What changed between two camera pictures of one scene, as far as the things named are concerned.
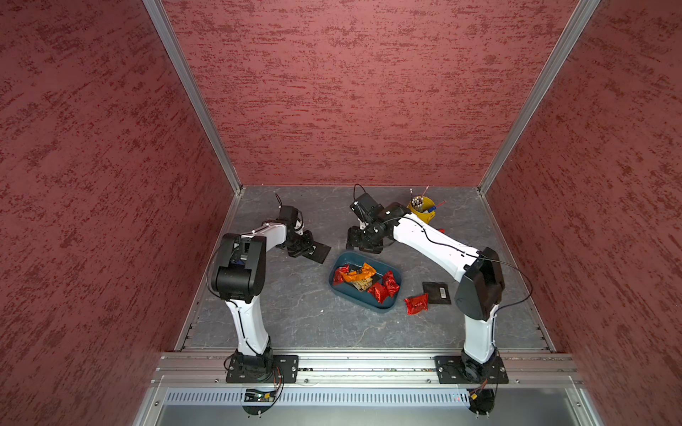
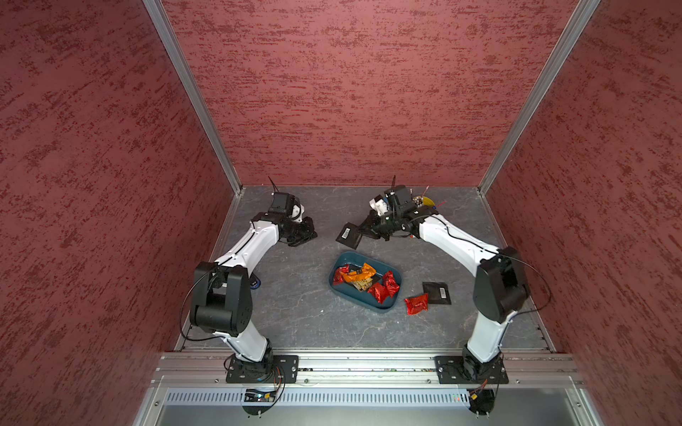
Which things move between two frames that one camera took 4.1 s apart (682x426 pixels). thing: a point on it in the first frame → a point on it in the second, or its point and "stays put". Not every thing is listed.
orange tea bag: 366,272 stays put
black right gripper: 353,240 → 372,226
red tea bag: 391,284 stays put
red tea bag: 379,291 stays put
